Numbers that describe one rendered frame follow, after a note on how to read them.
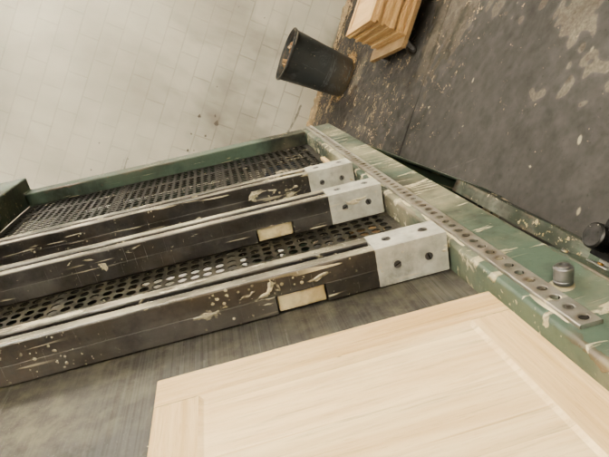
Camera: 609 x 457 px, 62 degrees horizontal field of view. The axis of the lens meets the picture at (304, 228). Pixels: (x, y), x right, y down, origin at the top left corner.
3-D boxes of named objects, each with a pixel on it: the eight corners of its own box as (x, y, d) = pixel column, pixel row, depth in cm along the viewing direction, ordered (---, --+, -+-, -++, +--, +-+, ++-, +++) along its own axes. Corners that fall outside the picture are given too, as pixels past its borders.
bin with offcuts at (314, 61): (362, 48, 475) (299, 20, 457) (345, 100, 478) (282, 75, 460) (344, 58, 525) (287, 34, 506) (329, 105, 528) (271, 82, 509)
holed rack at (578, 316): (603, 323, 57) (603, 318, 57) (579, 329, 57) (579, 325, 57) (312, 126, 210) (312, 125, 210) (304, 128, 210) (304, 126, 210)
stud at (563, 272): (578, 286, 65) (578, 266, 64) (561, 290, 65) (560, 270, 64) (565, 277, 67) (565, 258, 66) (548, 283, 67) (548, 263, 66)
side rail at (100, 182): (310, 158, 206) (304, 131, 202) (34, 221, 194) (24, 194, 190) (306, 154, 214) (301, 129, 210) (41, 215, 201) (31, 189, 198)
